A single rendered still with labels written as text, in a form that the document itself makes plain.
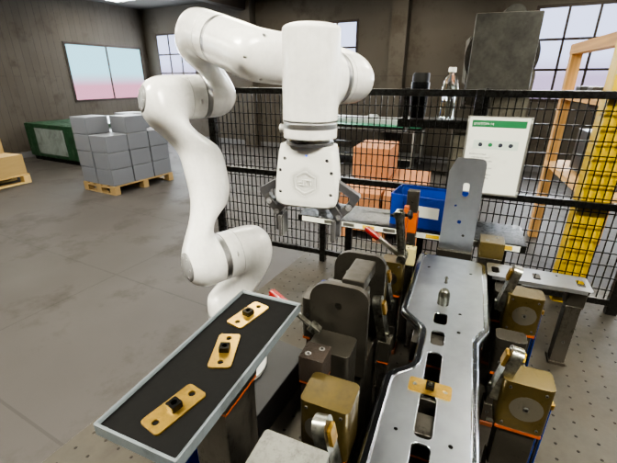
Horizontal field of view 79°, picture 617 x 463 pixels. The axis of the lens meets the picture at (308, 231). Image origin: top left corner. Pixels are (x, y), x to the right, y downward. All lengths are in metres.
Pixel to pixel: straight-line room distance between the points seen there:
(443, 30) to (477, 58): 1.74
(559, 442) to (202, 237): 1.06
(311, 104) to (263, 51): 0.16
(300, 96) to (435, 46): 7.59
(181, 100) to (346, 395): 0.69
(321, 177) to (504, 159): 1.18
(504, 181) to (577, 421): 0.86
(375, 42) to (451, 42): 1.45
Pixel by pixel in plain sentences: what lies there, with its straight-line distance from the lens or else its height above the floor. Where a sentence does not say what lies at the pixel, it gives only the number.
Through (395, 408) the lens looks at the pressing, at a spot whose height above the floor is 1.00.
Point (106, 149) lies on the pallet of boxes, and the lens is 6.05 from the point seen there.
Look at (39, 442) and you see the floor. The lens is 2.39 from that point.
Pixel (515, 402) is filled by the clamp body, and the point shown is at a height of 1.00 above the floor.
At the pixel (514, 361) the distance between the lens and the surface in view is 0.85.
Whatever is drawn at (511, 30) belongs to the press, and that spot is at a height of 2.21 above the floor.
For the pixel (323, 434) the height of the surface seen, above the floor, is 1.10.
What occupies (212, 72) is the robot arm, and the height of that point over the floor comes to 1.60.
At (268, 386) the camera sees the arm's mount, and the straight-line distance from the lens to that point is 1.12.
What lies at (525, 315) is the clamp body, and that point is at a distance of 1.19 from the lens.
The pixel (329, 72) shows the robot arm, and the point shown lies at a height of 1.59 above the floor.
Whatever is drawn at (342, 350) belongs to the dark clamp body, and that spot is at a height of 1.08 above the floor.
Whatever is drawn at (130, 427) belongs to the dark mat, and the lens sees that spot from 0.60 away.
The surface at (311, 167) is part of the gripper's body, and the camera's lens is 0.58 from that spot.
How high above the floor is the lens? 1.59
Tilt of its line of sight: 22 degrees down
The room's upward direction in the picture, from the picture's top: straight up
